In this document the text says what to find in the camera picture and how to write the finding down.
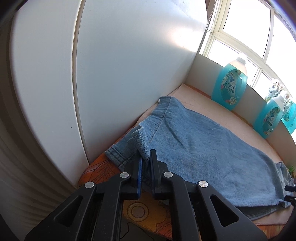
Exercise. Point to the white ribbed panel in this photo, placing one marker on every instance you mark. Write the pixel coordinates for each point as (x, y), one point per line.
(27, 173)

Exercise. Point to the white window frame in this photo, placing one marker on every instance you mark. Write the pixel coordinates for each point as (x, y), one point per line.
(240, 49)

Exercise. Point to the orange floral tablecloth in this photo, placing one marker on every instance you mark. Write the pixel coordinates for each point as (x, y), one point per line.
(138, 213)

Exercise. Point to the white cabinet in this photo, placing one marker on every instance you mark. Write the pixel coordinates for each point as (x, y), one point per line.
(127, 69)

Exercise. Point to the small green item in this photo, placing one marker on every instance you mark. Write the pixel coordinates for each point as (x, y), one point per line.
(291, 170)

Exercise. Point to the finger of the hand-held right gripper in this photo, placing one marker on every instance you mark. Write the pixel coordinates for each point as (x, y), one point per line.
(291, 187)
(290, 199)

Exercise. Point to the row of white spray bottles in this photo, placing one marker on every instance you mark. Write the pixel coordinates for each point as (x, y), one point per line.
(274, 88)

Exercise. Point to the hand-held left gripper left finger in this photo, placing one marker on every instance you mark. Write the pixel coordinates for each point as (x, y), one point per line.
(139, 178)

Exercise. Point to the blue denim pants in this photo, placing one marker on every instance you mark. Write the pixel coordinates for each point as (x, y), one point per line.
(196, 150)

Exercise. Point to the beige mat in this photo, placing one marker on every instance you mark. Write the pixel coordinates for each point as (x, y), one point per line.
(219, 115)

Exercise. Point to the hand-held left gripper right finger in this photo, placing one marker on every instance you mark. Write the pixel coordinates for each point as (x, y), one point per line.
(155, 176)

